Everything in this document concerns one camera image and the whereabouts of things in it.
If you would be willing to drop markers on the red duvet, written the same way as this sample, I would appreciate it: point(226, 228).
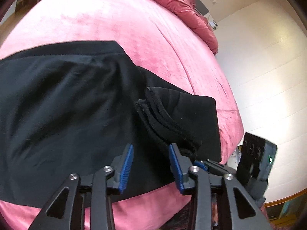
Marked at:
point(189, 7)

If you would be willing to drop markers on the grey headboard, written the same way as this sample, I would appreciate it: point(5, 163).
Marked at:
point(202, 7)

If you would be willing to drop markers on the wooden furniture rim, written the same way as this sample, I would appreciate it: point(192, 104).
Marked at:
point(287, 198)

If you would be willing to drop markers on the pink bed blanket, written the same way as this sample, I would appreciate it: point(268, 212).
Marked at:
point(148, 40)

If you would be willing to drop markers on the black pants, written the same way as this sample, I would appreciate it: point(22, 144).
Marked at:
point(72, 115)

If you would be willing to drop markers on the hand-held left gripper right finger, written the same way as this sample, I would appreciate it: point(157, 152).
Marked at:
point(176, 170)

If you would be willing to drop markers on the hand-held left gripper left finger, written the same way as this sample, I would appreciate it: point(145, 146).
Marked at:
point(126, 169)

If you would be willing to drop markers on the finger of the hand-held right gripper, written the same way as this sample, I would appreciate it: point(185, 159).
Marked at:
point(215, 166)

